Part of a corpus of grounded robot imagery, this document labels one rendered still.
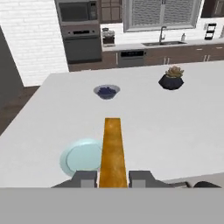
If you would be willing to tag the brown wall cupboard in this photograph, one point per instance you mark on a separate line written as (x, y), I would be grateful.
(110, 11)

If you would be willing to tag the black coffee machine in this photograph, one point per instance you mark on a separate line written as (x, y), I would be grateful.
(108, 37)

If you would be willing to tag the pale blue plate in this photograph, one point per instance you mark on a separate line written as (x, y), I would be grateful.
(81, 157)

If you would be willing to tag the grey bowl with blue contents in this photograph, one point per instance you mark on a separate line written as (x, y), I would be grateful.
(106, 91)

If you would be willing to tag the grey wall oven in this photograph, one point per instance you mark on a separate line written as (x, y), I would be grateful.
(81, 43)

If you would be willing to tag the sink with tap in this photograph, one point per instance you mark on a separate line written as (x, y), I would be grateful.
(163, 40)

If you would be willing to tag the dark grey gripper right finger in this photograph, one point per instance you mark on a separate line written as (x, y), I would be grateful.
(141, 177)

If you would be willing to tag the brown base cupboards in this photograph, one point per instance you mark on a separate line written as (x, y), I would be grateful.
(180, 55)

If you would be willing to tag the grey microwave oven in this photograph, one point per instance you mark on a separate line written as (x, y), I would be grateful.
(77, 11)

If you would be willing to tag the grey framed window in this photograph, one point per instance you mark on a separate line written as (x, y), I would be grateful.
(162, 13)

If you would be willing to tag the black and white stand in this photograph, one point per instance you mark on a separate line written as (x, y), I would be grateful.
(210, 31)

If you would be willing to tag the black round object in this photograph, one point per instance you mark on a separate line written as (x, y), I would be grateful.
(205, 184)

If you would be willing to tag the succulent in black pot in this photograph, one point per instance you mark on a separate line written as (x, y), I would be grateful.
(172, 78)

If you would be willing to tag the white soap bottle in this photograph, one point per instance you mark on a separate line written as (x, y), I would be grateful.
(183, 37)

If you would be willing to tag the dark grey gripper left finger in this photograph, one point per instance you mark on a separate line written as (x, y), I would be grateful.
(84, 178)

